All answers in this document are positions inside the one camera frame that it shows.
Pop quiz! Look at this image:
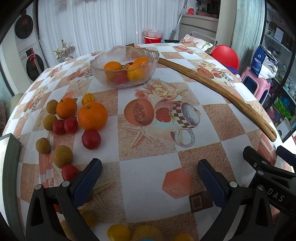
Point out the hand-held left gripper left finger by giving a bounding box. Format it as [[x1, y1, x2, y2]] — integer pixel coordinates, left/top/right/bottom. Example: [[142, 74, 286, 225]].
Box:
[[25, 158, 103, 241]]

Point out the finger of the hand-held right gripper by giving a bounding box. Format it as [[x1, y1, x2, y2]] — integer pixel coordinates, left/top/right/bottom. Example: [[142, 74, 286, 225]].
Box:
[[242, 146, 296, 186], [276, 146, 296, 168]]

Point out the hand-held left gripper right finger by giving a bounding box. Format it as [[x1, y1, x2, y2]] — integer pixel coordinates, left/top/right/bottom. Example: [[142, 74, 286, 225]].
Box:
[[197, 159, 274, 241]]

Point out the yellow cherry tomato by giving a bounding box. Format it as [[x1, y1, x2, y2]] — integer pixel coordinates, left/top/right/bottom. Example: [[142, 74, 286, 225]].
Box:
[[81, 93, 95, 106], [107, 224, 132, 241], [172, 232, 193, 241], [79, 209, 98, 229]]

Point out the tan longan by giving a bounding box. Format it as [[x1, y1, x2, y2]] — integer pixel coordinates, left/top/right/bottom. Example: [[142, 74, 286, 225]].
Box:
[[36, 138, 51, 154], [54, 145, 73, 169], [46, 100, 58, 114], [43, 114, 58, 131]]

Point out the white tray with grey rim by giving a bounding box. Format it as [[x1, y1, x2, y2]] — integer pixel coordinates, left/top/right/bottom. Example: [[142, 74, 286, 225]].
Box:
[[0, 134, 26, 237]]

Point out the red cherry tomato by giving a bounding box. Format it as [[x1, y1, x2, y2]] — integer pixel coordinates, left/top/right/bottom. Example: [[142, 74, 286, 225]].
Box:
[[52, 120, 66, 135], [61, 164, 79, 181], [82, 129, 102, 150], [64, 117, 79, 134]]

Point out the printed checkered tablecloth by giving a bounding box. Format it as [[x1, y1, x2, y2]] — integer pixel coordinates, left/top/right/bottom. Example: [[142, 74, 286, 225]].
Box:
[[0, 43, 289, 241]]

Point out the large orange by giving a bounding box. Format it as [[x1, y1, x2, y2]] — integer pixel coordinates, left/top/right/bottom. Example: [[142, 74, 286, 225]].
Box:
[[78, 101, 108, 131]]

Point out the pink stool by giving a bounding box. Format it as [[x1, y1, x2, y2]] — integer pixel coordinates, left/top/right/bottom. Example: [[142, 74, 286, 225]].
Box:
[[240, 66, 272, 105]]

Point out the small orange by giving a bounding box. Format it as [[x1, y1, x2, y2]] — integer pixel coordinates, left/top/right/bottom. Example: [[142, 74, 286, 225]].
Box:
[[56, 97, 78, 120]]

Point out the curved wooden stick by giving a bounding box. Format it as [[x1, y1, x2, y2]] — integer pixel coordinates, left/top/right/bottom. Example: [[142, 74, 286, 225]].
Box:
[[158, 57, 277, 142]]

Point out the blue and white bag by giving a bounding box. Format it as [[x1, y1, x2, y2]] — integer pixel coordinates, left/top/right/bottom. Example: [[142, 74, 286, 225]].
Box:
[[250, 45, 278, 79]]

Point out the red chair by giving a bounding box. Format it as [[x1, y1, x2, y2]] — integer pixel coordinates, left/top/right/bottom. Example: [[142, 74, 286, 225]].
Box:
[[211, 45, 240, 70]]

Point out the storage shelf with goods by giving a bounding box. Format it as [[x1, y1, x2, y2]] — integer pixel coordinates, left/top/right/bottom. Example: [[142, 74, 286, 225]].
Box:
[[261, 5, 296, 139]]

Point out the pale green cushion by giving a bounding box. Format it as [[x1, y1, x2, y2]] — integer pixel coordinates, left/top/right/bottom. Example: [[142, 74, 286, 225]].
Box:
[[5, 93, 23, 116]]

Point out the clear glass bowl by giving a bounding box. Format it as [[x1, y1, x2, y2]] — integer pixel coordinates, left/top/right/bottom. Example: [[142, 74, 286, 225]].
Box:
[[90, 46, 160, 88]]

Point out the yellow orange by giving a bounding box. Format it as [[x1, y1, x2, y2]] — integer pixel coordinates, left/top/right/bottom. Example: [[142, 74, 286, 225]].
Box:
[[127, 64, 147, 82]]

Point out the white washing machine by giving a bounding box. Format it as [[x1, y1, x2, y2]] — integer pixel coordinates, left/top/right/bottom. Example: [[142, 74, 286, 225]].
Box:
[[18, 45, 48, 81]]

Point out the grey green curtain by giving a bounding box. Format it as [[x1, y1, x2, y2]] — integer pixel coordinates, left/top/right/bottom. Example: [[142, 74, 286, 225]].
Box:
[[231, 0, 265, 70]]

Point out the floral cushion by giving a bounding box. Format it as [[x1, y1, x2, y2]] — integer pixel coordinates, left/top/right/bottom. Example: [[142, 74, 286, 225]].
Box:
[[179, 34, 215, 54]]

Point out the small ornament rack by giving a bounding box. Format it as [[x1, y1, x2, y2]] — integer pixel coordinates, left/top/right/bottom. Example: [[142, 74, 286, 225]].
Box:
[[54, 39, 75, 62]]

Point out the white cabinet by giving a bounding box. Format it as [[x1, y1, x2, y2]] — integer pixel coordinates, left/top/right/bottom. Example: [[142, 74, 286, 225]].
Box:
[[179, 13, 219, 42]]

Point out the mop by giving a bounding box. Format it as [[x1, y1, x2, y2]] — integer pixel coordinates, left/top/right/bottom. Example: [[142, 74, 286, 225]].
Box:
[[169, 0, 188, 41]]

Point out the planter with green plants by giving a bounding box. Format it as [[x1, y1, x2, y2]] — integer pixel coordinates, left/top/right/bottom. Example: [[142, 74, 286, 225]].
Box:
[[196, 6, 218, 18]]

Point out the red bucket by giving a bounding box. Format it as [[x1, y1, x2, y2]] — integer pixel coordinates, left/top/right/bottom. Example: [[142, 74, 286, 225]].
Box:
[[143, 35, 163, 44]]

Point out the white curtain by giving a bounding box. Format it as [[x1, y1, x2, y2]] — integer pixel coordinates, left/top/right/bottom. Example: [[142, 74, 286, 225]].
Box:
[[38, 0, 183, 67]]

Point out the white tumble dryer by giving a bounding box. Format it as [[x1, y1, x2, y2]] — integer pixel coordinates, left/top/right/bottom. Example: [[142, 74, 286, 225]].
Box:
[[13, 5, 41, 50]]

